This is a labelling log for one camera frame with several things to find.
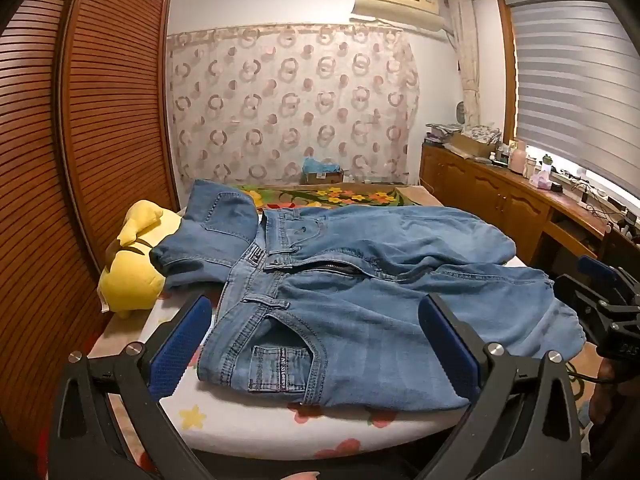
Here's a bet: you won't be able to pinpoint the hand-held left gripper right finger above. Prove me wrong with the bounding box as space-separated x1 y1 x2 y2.
417 294 586 480

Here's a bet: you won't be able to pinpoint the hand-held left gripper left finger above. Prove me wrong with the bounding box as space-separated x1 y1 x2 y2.
47 294 219 480

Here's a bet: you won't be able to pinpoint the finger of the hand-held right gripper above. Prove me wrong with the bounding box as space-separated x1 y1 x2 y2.
554 274 608 331
579 256 640 301

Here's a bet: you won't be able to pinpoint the blue denim pants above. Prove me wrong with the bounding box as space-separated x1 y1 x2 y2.
150 179 262 291
197 205 586 408

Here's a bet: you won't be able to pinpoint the person's right hand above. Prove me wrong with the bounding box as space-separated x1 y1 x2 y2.
589 360 626 423

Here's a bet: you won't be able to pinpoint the yellow plush toy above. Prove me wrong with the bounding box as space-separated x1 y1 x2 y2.
97 200 183 318

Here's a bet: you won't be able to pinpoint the strawberry print bed sheet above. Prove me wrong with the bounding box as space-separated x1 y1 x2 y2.
90 255 586 461

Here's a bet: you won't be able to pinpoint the long wooden cabinet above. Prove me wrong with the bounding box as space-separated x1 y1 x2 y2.
419 140 640 281

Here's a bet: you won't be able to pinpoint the floral blanket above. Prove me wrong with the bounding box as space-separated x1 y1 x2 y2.
235 183 446 211

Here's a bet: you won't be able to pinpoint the floral print cloth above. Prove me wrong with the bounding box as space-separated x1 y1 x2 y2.
462 125 501 143

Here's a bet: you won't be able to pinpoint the flat cardboard tray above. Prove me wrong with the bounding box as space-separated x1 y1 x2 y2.
444 132 501 158

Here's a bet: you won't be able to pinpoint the grey striped roller blind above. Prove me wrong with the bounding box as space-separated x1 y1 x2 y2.
510 0 640 196

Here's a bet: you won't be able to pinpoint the small cardboard box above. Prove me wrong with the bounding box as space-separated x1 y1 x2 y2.
301 170 345 186

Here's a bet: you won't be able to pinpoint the stack of books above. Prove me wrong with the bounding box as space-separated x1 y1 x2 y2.
425 122 452 148

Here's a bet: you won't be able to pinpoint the wooden louvered wardrobe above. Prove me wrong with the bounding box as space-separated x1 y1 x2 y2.
0 0 181 461

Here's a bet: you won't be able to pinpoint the beige window curtain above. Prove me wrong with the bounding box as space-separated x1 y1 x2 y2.
446 0 483 128

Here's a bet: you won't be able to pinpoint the circle print sheer curtain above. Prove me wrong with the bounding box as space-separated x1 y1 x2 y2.
166 25 421 186

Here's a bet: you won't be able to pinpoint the beige air conditioner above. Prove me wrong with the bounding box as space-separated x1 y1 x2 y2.
350 0 446 36

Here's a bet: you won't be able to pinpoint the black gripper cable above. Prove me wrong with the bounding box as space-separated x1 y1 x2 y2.
565 364 601 400

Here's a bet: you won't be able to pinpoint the wooden window frame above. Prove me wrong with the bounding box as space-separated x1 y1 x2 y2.
496 0 608 148

